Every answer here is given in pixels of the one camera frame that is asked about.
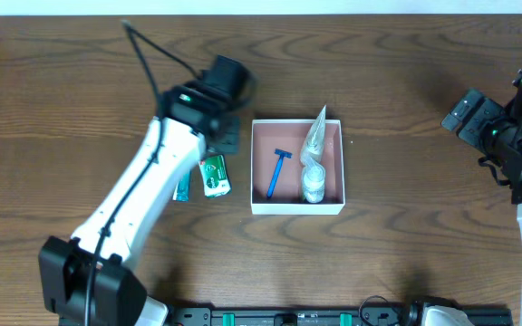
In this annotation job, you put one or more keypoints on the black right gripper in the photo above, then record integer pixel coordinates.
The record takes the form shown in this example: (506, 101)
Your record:
(469, 119)

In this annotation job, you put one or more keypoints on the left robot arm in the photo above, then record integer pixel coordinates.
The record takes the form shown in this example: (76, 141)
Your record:
(89, 279)

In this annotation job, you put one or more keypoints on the small toothpaste tube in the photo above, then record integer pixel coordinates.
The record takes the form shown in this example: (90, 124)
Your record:
(182, 189)

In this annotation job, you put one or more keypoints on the white cardboard box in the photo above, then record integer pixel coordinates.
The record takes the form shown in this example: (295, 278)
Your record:
(288, 135)

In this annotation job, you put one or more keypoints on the clear pump bottle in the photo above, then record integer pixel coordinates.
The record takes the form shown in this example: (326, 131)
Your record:
(313, 181)

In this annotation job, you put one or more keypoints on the black mounting rail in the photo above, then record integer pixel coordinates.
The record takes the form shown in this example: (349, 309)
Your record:
(369, 315)

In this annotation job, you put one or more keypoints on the white lotion tube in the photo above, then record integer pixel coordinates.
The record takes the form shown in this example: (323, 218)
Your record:
(313, 146)

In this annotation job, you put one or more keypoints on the blue disposable razor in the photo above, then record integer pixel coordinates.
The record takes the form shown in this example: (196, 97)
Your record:
(282, 154)

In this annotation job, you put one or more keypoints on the green soap packet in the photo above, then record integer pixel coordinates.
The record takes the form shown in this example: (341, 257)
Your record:
(214, 176)

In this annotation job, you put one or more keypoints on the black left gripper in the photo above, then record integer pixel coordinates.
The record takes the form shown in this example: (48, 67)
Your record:
(229, 136)

